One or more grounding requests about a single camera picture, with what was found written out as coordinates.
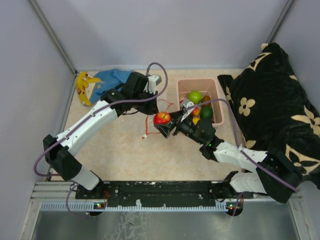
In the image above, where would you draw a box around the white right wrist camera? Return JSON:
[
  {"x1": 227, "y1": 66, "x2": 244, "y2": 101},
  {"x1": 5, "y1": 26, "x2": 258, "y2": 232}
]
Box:
[{"x1": 179, "y1": 98, "x2": 195, "y2": 121}]

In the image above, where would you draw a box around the red pepper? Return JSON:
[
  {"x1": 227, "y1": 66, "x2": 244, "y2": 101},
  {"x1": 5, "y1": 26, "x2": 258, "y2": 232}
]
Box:
[{"x1": 191, "y1": 107, "x2": 201, "y2": 118}]

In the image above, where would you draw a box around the white slotted cable duct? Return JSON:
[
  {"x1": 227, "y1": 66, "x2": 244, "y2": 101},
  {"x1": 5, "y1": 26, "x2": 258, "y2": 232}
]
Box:
[{"x1": 39, "y1": 199, "x2": 237, "y2": 213}]

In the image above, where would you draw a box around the green apple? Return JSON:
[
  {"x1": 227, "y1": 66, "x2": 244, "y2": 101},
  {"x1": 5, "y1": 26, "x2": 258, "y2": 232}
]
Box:
[{"x1": 188, "y1": 90, "x2": 203, "y2": 105}]

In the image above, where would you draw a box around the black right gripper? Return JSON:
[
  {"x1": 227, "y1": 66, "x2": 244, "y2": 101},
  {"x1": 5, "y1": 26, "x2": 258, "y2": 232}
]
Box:
[{"x1": 155, "y1": 109, "x2": 205, "y2": 145}]

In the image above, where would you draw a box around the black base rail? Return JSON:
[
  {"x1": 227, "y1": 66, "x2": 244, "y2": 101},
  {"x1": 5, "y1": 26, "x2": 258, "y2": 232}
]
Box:
[{"x1": 75, "y1": 181, "x2": 238, "y2": 208}]

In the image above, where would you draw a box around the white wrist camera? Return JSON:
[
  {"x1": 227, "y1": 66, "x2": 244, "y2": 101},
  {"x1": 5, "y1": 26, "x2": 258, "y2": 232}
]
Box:
[
  {"x1": 179, "y1": 98, "x2": 195, "y2": 121},
  {"x1": 144, "y1": 74, "x2": 162, "y2": 95}
]

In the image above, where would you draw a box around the yellow lemon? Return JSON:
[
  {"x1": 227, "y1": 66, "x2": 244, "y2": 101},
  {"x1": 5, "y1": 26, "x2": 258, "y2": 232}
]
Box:
[{"x1": 192, "y1": 117, "x2": 200, "y2": 125}]

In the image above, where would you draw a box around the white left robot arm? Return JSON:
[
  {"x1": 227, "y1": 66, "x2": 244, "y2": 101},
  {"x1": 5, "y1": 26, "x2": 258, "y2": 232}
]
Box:
[{"x1": 43, "y1": 72, "x2": 162, "y2": 199}]

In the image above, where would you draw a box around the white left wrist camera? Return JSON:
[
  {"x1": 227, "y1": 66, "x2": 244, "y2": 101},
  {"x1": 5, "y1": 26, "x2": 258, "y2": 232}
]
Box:
[{"x1": 144, "y1": 74, "x2": 162, "y2": 95}]

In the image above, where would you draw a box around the dark green lime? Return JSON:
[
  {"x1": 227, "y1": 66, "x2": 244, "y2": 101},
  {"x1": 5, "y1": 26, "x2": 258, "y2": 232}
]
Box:
[{"x1": 199, "y1": 106, "x2": 214, "y2": 120}]

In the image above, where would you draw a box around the black floral blanket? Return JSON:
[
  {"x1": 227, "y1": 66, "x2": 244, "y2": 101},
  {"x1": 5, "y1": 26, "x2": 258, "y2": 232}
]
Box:
[{"x1": 217, "y1": 43, "x2": 320, "y2": 185}]

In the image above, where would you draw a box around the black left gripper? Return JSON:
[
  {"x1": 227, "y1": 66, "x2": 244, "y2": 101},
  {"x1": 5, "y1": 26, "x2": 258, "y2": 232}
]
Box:
[{"x1": 133, "y1": 88, "x2": 160, "y2": 116}]

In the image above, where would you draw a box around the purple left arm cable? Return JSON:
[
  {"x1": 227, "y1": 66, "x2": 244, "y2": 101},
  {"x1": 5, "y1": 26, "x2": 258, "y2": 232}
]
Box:
[{"x1": 33, "y1": 62, "x2": 169, "y2": 220}]

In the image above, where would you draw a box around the yellow plush toy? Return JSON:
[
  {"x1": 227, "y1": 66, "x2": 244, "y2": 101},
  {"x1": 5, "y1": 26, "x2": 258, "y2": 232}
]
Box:
[{"x1": 75, "y1": 71, "x2": 103, "y2": 107}]

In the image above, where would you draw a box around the clear zip bag orange zipper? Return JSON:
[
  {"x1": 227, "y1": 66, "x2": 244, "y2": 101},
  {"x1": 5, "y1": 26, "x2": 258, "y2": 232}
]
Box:
[{"x1": 141, "y1": 99, "x2": 174, "y2": 139}]

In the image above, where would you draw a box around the red apple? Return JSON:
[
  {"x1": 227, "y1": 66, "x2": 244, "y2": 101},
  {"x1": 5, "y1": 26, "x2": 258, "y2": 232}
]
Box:
[{"x1": 153, "y1": 111, "x2": 171, "y2": 125}]

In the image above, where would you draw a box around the blue cloth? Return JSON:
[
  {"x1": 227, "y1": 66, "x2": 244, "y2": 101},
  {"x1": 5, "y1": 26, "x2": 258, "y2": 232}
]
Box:
[{"x1": 89, "y1": 68, "x2": 133, "y2": 104}]

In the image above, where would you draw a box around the pink plastic bin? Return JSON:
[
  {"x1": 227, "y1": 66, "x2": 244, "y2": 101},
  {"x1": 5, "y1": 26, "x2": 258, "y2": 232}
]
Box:
[{"x1": 176, "y1": 78, "x2": 225, "y2": 127}]

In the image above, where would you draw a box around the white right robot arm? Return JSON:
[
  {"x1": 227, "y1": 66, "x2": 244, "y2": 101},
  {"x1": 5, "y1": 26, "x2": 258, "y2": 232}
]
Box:
[{"x1": 153, "y1": 111, "x2": 302, "y2": 203}]

